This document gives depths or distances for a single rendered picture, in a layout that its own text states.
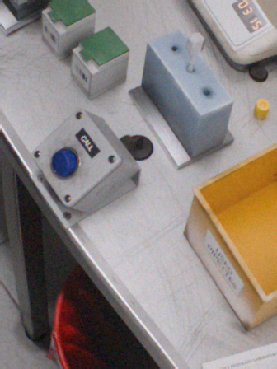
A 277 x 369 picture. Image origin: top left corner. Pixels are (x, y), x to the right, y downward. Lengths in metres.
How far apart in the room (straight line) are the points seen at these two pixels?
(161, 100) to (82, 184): 0.14
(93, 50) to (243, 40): 0.17
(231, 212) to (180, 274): 0.08
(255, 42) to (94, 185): 0.26
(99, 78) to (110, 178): 0.13
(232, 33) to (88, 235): 0.28
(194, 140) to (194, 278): 0.14
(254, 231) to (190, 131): 0.12
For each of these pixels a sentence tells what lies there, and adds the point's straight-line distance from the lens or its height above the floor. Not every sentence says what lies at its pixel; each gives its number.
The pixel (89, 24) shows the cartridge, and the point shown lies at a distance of 1.12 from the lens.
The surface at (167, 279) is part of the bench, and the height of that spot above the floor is 0.87.
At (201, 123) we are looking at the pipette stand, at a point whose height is 0.96.
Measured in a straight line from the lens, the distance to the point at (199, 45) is 0.98.
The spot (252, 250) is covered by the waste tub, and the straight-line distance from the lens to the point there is 1.05.
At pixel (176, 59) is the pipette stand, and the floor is 0.98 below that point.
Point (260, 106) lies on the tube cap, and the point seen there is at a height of 0.90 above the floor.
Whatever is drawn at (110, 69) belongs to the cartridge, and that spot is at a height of 0.92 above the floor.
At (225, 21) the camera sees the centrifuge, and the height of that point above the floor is 0.91.
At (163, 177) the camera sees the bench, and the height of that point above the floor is 0.88.
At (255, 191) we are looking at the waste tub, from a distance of 1.08.
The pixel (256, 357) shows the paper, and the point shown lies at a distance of 1.01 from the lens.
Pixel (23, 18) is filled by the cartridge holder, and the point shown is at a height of 0.89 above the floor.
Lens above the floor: 1.84
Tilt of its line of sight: 63 degrees down
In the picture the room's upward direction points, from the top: 9 degrees clockwise
